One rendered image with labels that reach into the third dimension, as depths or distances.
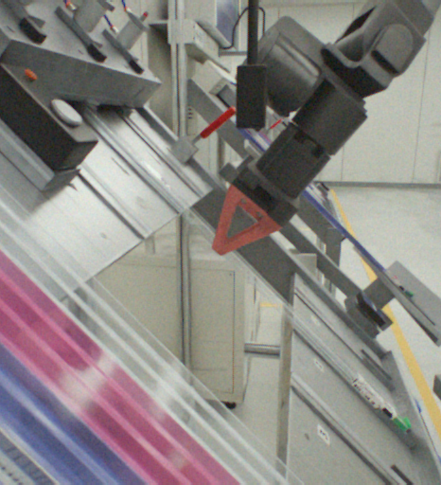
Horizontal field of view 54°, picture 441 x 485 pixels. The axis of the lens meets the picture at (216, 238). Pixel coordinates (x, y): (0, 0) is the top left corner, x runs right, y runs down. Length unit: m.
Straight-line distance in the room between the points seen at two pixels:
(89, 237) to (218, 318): 1.30
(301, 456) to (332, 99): 0.30
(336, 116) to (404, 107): 7.81
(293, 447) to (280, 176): 0.24
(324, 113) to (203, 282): 1.18
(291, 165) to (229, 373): 1.33
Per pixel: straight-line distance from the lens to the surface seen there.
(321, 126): 0.43
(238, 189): 0.44
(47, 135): 0.33
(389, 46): 0.45
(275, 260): 0.68
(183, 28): 1.46
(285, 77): 0.41
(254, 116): 0.34
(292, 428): 0.37
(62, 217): 0.32
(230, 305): 1.57
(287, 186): 0.44
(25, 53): 0.38
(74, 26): 0.52
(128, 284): 1.65
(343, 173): 8.14
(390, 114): 8.20
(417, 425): 0.60
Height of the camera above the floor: 1.07
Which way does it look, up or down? 15 degrees down
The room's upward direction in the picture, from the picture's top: straight up
